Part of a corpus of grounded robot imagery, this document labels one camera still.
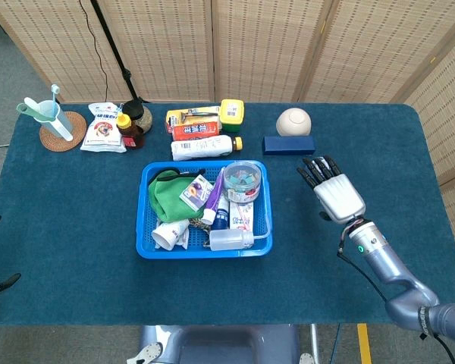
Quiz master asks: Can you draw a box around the purple tube with white cap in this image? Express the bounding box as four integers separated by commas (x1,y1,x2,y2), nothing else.
201,166,227,226

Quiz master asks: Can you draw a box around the blue plastic mesh basket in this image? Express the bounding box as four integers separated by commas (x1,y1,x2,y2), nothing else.
135,159,274,260

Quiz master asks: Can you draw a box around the thin black hanging cable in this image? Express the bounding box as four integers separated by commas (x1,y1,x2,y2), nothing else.
78,0,109,103

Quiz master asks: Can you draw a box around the light blue cup with handle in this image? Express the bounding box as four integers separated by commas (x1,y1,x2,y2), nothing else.
33,99,75,143

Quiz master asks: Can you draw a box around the braided grey rope bundle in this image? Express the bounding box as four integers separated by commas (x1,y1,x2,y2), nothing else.
189,215,213,231

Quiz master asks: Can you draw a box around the white printed paper cup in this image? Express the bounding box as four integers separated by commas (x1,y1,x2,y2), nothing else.
151,219,191,252

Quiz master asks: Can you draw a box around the light blue toothbrush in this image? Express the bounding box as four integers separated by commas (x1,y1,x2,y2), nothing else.
50,84,61,115

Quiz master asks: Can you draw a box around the black stand pole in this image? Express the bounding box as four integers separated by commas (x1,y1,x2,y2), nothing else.
89,0,151,104

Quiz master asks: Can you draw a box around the white bottle with yellow cap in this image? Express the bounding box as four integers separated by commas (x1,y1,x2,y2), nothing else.
170,134,244,162

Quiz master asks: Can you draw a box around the beige upturned bowl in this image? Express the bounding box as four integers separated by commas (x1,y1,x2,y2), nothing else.
275,107,312,137

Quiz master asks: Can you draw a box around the white printed plastic bag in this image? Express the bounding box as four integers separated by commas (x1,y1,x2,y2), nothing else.
80,102,128,154

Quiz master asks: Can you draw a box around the pale green ring-end utensil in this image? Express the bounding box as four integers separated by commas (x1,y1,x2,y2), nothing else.
16,96,57,123

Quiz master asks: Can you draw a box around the green microfiber cloth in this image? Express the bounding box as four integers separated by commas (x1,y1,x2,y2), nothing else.
148,170,206,224

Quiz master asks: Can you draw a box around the white carton with red print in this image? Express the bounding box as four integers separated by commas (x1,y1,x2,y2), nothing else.
229,200,256,231

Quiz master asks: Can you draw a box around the grey-blue robot torso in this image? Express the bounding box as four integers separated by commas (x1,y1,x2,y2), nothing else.
127,325,316,364

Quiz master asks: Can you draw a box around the woven bamboo folding screen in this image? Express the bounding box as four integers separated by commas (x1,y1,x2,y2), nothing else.
0,0,455,243

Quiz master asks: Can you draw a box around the round woven rattan coaster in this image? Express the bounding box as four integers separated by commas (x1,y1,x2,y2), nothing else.
39,111,89,153

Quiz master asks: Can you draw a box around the metal table leg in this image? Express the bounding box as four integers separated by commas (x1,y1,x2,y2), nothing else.
309,324,321,364

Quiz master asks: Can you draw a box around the black elastic strap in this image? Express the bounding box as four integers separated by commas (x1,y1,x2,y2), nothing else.
151,168,206,182

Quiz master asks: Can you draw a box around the yellow razor blister pack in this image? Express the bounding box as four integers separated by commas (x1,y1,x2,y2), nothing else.
165,105,222,128

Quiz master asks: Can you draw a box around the long navy blue box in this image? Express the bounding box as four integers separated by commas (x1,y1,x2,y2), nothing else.
262,135,317,157

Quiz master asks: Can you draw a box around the yellow lidded green container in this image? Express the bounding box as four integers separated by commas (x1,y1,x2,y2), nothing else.
219,99,246,133

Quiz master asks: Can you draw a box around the translucent squeeze wash bottle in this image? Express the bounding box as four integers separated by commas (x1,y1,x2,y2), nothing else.
209,222,271,253

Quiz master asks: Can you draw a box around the orange printed snack package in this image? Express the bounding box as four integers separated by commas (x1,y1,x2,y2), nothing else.
171,121,222,142

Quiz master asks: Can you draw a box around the black cable along right arm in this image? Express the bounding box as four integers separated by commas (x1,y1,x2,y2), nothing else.
336,226,455,364

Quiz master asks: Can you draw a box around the small white purple carton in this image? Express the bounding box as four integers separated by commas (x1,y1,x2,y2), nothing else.
178,174,214,212

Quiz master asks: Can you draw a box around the clear round plastic container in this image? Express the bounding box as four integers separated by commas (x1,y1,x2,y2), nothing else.
222,160,262,206

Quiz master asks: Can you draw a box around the glass jar with black lid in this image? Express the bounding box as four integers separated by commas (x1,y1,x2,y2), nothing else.
121,101,154,134

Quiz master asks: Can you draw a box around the white and navy blue tube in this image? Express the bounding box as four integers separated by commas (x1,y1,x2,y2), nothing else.
211,196,231,231

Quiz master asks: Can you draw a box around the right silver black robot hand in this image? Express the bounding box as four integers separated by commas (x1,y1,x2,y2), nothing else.
297,154,367,225

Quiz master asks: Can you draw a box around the honey bottle with yellow cap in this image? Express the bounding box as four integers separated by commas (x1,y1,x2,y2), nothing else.
115,111,146,150

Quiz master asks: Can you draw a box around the teal felt table cover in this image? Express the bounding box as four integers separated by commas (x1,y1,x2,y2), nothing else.
0,102,455,328

